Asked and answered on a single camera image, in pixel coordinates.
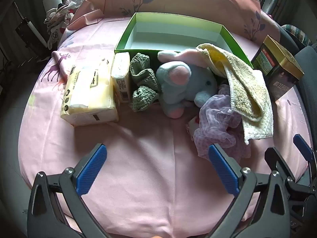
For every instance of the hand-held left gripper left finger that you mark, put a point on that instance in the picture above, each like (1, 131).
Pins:
(91, 168)

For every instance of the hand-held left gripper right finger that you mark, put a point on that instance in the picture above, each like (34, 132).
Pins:
(224, 169)

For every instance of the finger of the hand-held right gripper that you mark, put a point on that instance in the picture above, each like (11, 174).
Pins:
(278, 162)
(302, 143)

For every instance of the purple mesh bath pouf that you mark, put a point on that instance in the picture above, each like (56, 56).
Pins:
(215, 119)

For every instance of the red patterned packet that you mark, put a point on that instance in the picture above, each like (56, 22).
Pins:
(194, 124)

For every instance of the pale terry towel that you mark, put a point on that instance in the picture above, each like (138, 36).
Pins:
(245, 89)

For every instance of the blue elephant plush toy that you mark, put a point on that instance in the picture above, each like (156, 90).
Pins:
(178, 86)

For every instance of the green knitted cloth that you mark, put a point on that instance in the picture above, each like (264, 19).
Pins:
(143, 79)

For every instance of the green cardboard box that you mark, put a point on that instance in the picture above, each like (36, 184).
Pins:
(178, 21)

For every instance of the pink printed bed sheet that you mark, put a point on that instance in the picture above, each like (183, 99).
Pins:
(148, 166)

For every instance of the large tissue pack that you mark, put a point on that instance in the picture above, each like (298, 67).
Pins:
(86, 96)

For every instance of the grey sofa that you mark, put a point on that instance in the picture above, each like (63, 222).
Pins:
(307, 62)

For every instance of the gold-lidded tin box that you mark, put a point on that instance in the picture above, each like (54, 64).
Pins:
(279, 64)

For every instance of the small tissue pack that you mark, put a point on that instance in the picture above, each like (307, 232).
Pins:
(120, 79)

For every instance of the patterned cushion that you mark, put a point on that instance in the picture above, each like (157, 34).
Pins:
(297, 33)

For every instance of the pile of clothes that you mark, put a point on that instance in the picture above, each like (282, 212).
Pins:
(59, 17)

